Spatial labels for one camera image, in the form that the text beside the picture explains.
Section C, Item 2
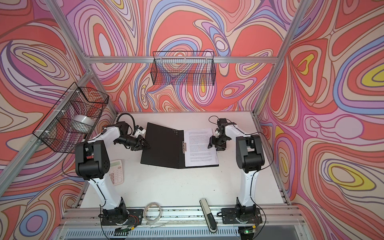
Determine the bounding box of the white and black stapler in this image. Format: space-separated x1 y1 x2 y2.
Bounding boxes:
200 198 218 234

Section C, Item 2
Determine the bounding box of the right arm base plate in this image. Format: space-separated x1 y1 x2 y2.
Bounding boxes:
221 206 263 226

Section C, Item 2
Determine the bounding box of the black wire basket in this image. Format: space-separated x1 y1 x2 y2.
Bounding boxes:
151 51 216 86
33 83 109 153

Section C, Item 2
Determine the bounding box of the white coiled cable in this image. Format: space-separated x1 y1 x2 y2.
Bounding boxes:
142 202 163 223

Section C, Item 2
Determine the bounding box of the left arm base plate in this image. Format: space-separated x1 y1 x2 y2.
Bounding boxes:
99 209 144 227

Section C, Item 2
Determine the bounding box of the rear black wire basket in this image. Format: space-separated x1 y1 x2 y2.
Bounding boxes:
151 51 216 86

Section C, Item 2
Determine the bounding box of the pink white calculator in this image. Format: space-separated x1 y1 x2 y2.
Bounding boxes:
109 160 124 186

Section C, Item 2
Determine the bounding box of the white and black file folder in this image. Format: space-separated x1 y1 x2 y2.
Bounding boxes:
140 122 220 170

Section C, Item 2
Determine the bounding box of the metal folder clip mechanism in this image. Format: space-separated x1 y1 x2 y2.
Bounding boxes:
182 142 187 154

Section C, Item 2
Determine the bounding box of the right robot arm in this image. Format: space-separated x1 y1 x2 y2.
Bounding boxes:
208 118 266 225

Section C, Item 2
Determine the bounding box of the aluminium frame rail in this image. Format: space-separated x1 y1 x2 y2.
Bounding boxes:
53 205 313 240

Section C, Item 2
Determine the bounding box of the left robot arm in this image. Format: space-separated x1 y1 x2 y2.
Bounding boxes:
75 113 150 226

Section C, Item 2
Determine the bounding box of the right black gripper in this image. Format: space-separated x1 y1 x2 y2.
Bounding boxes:
208 134 230 151

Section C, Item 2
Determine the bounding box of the left black wire basket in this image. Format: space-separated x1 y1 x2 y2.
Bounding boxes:
33 83 109 153

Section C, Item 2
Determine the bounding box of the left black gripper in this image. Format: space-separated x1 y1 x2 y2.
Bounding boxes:
114 135 152 151

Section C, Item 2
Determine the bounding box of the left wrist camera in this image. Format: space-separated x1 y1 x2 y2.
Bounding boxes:
134 127 146 138

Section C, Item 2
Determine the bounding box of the silver tape roll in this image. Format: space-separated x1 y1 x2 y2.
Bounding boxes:
71 115 95 128

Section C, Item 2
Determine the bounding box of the marker pen in basket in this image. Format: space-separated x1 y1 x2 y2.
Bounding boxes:
76 135 88 152

